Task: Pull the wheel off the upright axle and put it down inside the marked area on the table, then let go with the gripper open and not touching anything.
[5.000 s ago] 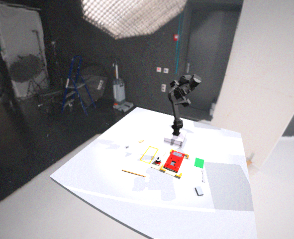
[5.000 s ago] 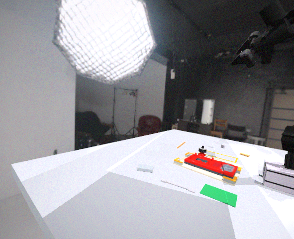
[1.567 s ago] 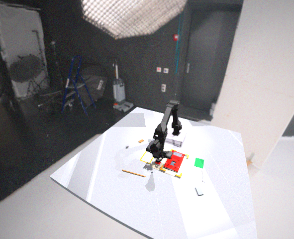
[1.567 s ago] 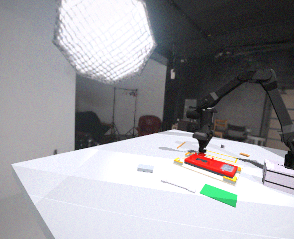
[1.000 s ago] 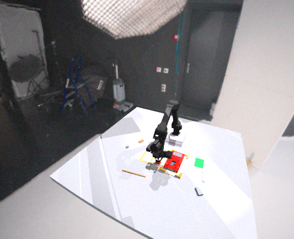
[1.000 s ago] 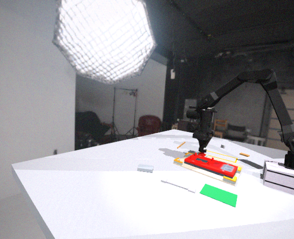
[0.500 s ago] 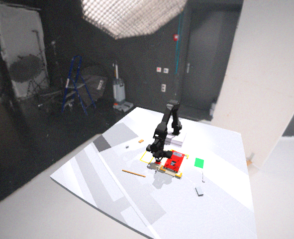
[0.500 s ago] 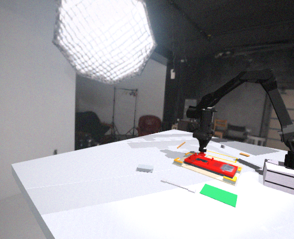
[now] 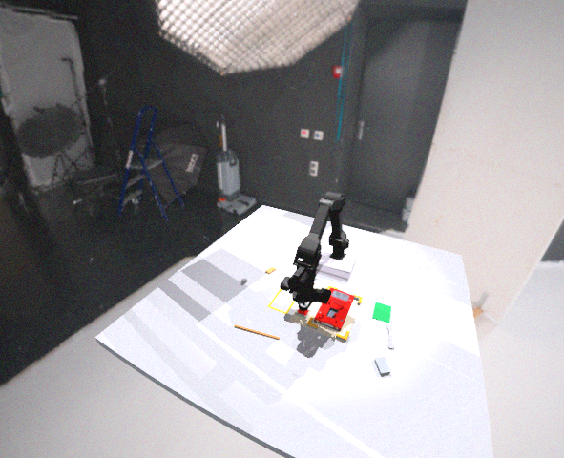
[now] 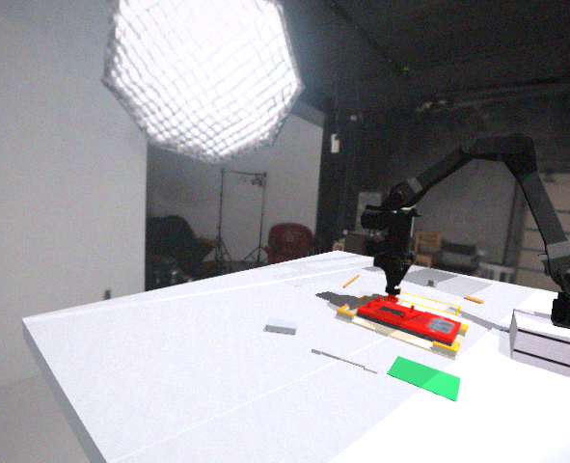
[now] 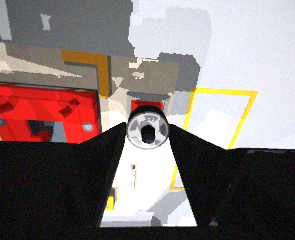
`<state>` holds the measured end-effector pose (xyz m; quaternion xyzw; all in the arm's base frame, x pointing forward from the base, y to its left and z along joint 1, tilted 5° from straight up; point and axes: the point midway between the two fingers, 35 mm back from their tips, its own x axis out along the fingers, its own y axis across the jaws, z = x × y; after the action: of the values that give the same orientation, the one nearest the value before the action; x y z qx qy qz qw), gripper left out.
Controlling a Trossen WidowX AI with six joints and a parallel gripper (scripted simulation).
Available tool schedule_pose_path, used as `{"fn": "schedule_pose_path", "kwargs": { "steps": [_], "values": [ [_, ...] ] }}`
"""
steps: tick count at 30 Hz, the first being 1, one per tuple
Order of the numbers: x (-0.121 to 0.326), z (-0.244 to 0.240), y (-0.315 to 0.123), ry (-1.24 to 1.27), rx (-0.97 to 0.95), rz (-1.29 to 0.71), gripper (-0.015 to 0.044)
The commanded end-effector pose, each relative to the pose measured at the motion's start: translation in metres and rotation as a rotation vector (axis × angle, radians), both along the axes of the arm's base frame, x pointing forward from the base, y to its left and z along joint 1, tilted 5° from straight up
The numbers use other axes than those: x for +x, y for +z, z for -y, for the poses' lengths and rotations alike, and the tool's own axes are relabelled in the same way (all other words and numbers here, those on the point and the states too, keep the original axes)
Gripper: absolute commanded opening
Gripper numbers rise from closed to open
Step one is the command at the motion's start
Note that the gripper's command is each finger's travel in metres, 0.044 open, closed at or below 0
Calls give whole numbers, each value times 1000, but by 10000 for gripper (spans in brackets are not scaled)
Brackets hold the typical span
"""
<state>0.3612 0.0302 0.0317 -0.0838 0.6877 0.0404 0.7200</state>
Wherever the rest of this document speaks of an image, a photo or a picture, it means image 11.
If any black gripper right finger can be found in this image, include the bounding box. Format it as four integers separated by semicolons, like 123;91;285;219
169;124;295;226

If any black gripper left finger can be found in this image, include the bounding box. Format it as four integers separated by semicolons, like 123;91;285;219
0;122;127;227

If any yellow rectangular outline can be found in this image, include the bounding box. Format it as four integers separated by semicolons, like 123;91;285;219
170;88;258;190

